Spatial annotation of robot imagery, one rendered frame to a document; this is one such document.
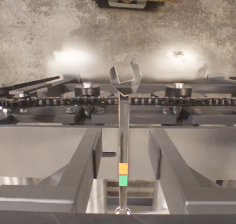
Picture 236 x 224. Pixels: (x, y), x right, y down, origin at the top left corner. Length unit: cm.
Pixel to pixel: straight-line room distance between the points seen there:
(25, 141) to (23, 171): 5
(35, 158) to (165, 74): 127
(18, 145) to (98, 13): 127
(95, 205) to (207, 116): 48
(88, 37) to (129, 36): 32
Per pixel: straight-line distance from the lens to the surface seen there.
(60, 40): 149
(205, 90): 120
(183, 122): 55
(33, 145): 29
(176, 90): 54
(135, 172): 29
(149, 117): 49
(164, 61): 144
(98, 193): 67
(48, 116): 53
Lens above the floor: 140
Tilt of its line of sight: 76 degrees down
